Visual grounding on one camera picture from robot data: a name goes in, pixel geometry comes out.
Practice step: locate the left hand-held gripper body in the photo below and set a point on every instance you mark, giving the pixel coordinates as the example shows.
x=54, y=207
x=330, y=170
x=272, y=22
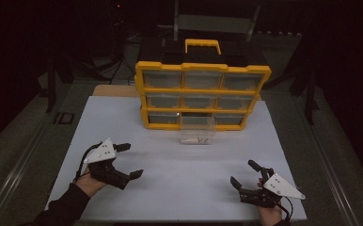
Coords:
x=107, y=172

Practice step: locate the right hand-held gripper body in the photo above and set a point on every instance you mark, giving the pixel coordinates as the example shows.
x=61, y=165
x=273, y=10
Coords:
x=261, y=196

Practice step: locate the clear plastic drawer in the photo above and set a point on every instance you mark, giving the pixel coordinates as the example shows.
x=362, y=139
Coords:
x=198, y=132

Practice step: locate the person's left hand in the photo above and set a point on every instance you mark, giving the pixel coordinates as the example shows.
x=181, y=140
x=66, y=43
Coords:
x=90, y=185

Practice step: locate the person's right hand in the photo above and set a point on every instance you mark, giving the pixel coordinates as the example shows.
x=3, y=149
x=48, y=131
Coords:
x=270, y=216

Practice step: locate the pale small parts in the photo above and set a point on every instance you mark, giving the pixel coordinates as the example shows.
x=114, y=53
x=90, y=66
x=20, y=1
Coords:
x=189, y=141

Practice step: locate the set of closed organizer drawers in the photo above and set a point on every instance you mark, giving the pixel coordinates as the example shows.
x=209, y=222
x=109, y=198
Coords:
x=164, y=79

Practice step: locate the black stand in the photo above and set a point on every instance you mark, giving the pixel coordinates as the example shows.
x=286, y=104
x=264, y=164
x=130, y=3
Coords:
x=309, y=100
x=51, y=91

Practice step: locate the black tripod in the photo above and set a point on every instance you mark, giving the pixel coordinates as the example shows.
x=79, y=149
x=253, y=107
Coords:
x=119, y=37

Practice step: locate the yellow black storage organizer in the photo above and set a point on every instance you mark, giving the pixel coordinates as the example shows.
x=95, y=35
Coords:
x=201, y=67

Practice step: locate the grey metal rail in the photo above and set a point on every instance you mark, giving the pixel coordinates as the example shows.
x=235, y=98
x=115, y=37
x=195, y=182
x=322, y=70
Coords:
x=334, y=179
x=13, y=175

